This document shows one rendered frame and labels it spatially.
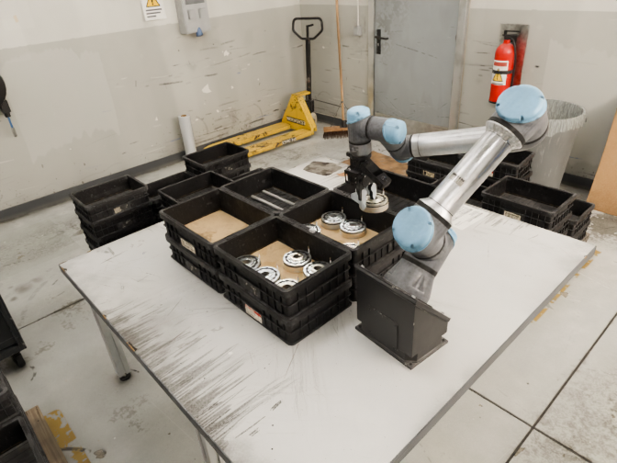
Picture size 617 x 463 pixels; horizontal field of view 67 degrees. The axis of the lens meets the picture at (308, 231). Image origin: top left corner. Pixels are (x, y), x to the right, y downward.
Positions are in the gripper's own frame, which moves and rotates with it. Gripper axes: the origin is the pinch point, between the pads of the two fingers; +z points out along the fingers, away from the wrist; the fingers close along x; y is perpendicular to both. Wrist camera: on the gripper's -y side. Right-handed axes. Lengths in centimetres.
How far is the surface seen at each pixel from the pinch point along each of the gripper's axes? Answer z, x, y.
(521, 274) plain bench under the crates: 33, -34, -44
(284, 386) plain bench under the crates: 24, 62, -17
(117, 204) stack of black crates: 45, 29, 176
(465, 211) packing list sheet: 36, -64, -4
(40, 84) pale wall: 2, 0, 345
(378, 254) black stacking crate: 15.1, 5.6, -8.0
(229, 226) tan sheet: 15, 27, 54
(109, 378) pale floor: 93, 89, 103
